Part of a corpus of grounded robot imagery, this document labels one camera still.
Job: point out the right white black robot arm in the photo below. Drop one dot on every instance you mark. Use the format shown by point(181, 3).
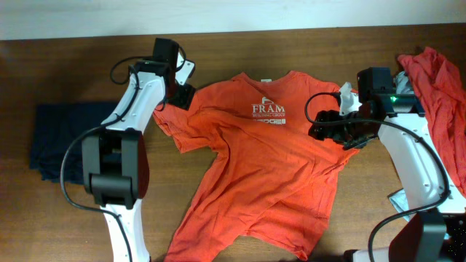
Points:
point(433, 226)

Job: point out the dark navy folded shirt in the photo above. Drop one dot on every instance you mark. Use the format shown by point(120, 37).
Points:
point(56, 126)

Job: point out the orange FRAM t-shirt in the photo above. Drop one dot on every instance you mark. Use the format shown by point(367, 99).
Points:
point(270, 179)

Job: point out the red mesh shirt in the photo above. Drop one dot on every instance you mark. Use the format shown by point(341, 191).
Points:
point(437, 84)

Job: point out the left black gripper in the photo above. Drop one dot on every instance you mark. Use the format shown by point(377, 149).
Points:
point(183, 97)

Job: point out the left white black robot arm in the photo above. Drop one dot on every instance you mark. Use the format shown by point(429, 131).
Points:
point(115, 164)

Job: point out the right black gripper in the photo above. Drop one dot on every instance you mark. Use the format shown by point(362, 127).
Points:
point(331, 132)

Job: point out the light blue grey shirt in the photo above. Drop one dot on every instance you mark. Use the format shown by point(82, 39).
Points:
point(403, 86)

